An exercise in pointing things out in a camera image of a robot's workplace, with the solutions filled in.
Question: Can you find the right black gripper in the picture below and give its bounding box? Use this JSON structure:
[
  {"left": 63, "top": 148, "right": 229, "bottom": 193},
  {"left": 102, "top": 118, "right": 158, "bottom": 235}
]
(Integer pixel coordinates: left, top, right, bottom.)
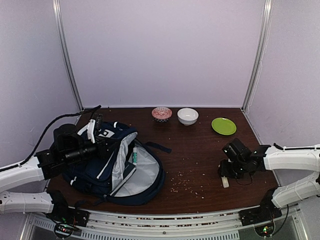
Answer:
[{"left": 217, "top": 159, "right": 247, "bottom": 180}]

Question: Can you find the cream yellow marker pen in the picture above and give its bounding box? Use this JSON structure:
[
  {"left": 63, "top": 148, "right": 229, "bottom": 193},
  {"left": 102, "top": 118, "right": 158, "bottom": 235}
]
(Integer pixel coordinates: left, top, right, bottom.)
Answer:
[{"left": 221, "top": 176, "right": 230, "bottom": 188}]

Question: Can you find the white green glue stick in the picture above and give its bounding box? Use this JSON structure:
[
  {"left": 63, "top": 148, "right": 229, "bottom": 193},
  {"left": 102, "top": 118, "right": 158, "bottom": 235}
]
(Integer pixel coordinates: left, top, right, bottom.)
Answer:
[{"left": 132, "top": 147, "right": 138, "bottom": 166}]

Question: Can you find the blue Humor book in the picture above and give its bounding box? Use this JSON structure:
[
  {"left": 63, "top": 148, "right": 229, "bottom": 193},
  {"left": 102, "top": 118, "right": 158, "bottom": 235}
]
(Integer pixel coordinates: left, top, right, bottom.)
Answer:
[{"left": 121, "top": 161, "right": 137, "bottom": 185}]

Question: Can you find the navy blue backpack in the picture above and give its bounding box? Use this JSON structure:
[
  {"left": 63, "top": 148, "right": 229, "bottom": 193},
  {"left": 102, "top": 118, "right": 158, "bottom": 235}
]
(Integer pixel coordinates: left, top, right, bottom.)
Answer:
[{"left": 62, "top": 121, "right": 172, "bottom": 206}]

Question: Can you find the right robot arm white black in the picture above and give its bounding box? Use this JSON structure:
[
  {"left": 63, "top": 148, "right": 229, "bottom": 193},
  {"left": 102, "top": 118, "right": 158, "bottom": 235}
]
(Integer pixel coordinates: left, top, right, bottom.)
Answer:
[{"left": 218, "top": 138, "right": 320, "bottom": 221}]

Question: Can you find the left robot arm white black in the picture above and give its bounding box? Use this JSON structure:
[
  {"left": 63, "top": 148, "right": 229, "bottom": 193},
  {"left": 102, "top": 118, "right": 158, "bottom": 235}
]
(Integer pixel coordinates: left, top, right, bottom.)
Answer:
[{"left": 0, "top": 140, "right": 111, "bottom": 222}]

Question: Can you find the green plate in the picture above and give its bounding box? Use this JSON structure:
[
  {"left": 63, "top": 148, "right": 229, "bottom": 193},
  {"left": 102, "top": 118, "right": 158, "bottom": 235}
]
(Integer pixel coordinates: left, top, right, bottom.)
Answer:
[{"left": 211, "top": 117, "right": 237, "bottom": 136}]

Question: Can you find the red patterned bowl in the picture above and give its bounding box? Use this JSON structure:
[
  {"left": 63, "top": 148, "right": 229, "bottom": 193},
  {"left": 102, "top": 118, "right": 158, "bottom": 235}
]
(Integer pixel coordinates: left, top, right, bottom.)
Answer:
[{"left": 151, "top": 106, "right": 173, "bottom": 123}]

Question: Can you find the white ceramic bowl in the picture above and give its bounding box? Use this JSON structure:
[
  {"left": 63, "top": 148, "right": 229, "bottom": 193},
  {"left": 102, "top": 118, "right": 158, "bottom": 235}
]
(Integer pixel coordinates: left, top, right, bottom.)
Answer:
[{"left": 177, "top": 108, "right": 199, "bottom": 126}]

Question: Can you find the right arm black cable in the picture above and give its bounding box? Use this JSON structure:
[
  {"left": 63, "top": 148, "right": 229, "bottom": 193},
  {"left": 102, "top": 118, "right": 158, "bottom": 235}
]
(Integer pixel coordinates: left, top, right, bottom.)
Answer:
[{"left": 236, "top": 173, "right": 253, "bottom": 186}]

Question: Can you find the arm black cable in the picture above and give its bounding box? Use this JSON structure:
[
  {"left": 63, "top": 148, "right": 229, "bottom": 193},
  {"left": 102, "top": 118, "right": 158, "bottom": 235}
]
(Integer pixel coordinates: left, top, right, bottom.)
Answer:
[
  {"left": 236, "top": 173, "right": 253, "bottom": 186},
  {"left": 0, "top": 104, "right": 102, "bottom": 172}
]

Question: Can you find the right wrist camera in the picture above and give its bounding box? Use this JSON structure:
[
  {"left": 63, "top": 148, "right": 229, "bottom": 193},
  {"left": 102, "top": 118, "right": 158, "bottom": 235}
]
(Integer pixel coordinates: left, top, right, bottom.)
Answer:
[{"left": 222, "top": 138, "right": 252, "bottom": 162}]

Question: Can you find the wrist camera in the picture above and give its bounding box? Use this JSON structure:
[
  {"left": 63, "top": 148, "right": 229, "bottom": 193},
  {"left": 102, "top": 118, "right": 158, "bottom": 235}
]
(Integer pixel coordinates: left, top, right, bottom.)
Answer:
[
  {"left": 52, "top": 112, "right": 104, "bottom": 157},
  {"left": 222, "top": 138, "right": 252, "bottom": 162}
]

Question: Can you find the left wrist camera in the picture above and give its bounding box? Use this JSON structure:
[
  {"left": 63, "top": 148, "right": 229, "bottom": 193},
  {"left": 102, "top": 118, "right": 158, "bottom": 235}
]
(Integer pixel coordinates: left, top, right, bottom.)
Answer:
[{"left": 52, "top": 112, "right": 104, "bottom": 157}]

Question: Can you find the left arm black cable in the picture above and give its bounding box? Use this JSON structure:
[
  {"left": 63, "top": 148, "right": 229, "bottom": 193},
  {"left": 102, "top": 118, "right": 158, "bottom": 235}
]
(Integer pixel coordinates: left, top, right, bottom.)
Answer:
[{"left": 0, "top": 104, "right": 102, "bottom": 172}]

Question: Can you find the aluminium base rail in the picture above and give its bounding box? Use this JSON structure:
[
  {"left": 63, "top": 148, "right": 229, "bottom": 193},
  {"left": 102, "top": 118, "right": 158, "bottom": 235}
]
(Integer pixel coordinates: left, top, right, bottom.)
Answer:
[{"left": 23, "top": 196, "right": 307, "bottom": 240}]

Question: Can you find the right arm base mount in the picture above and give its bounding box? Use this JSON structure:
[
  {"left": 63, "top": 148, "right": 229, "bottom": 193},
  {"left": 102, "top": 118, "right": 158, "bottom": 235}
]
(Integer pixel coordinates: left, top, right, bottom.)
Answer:
[{"left": 238, "top": 206, "right": 282, "bottom": 238}]

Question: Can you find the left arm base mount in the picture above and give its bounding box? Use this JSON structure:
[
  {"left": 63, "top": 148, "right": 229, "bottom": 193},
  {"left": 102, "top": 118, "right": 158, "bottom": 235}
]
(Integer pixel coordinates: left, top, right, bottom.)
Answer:
[{"left": 45, "top": 207, "right": 90, "bottom": 240}]

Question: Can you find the left aluminium frame post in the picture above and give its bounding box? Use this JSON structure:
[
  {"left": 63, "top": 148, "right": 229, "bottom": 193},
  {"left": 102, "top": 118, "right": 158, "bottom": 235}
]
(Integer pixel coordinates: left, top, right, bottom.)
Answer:
[{"left": 52, "top": 0, "right": 84, "bottom": 110}]

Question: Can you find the aluminium frame post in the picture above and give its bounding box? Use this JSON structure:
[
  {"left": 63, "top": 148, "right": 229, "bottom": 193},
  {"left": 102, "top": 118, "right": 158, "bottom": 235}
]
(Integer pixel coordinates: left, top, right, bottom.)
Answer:
[
  {"left": 241, "top": 0, "right": 274, "bottom": 114},
  {"left": 52, "top": 0, "right": 84, "bottom": 110}
]

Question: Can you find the right aluminium frame post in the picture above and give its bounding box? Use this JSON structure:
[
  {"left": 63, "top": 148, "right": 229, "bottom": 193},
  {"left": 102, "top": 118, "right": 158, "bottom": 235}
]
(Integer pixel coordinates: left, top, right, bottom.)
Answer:
[{"left": 241, "top": 0, "right": 274, "bottom": 114}]

